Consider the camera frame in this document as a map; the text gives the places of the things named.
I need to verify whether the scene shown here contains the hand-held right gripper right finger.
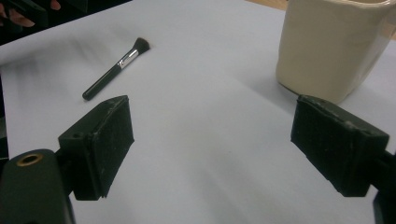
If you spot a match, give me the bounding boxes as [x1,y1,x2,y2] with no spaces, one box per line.
[290,94,390,198]

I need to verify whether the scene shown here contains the black makeup brush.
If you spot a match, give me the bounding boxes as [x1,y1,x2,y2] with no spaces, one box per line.
[81,36,151,102]

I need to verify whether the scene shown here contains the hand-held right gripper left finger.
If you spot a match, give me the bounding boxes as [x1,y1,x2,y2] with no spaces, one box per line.
[55,94,135,201]

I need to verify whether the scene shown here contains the cream ceramic holder cup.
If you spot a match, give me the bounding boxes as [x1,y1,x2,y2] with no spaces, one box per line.
[275,0,396,105]

